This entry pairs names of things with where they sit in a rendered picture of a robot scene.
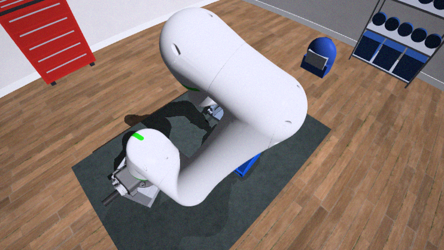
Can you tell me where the grey low shelf rack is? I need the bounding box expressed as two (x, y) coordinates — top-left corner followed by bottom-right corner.
(208, 105), (223, 121)

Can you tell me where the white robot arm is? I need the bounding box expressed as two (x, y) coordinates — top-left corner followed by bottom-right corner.
(101, 7), (308, 207)

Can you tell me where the blue bin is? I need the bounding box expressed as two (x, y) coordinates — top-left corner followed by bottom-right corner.
(234, 153), (261, 177)

